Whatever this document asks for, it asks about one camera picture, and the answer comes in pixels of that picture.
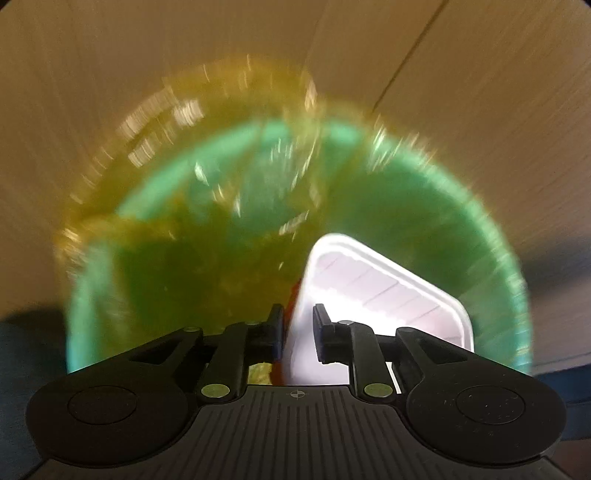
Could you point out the yellow plastic bag liner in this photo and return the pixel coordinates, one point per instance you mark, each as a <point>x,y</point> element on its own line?
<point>138,258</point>

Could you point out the white foam tray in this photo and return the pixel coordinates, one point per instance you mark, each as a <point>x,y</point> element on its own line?
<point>369,286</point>

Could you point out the green plastic bin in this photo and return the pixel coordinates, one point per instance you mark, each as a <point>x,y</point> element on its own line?
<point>415,221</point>

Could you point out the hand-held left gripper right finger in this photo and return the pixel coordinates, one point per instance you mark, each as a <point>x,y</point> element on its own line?
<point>318,337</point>

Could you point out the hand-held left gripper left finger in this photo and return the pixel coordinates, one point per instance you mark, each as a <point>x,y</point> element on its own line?
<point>278,337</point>

